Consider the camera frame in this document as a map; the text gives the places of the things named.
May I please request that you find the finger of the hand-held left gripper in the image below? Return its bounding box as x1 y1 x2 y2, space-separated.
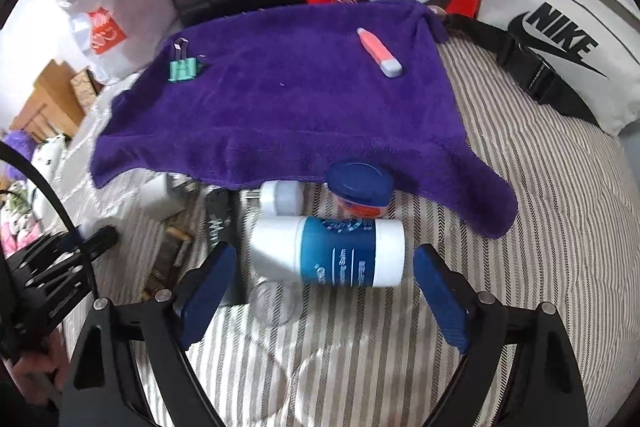
10 226 120 280
15 264 98 348

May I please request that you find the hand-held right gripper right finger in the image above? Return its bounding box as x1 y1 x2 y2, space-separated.
412 243 588 427

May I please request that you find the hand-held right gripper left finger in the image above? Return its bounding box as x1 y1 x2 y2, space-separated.
59 241 238 427

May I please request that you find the clear plastic cap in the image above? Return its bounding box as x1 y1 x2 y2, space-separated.
248 279 303 327

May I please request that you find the white USB charger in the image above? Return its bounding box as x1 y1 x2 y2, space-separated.
139 174 201 214

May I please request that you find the white bottle with blue label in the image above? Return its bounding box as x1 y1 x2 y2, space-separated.
248 214 406 289

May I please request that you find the white round USB light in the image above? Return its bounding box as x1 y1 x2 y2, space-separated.
242 180 306 215

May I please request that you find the small jar with blue lid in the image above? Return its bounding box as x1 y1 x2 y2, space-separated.
326 159 395 220

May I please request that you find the person's left hand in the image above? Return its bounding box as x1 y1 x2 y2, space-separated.
9 339 68 405

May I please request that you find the dark brown object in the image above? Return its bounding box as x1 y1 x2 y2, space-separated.
142 227 196 303

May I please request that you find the striped bed quilt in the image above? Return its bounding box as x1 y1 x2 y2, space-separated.
50 32 640 427

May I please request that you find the wooden cabinet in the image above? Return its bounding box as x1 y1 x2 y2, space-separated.
10 59 98 142

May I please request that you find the patterned brown box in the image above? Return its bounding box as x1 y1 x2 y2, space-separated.
70 67 98 108

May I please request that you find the green binder clip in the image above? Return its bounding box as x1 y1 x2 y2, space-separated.
167 38 207 84

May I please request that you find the purple towel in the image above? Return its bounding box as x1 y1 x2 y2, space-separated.
89 0 518 240

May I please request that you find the pink and white tube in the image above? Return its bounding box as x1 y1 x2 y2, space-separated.
356 27 403 78

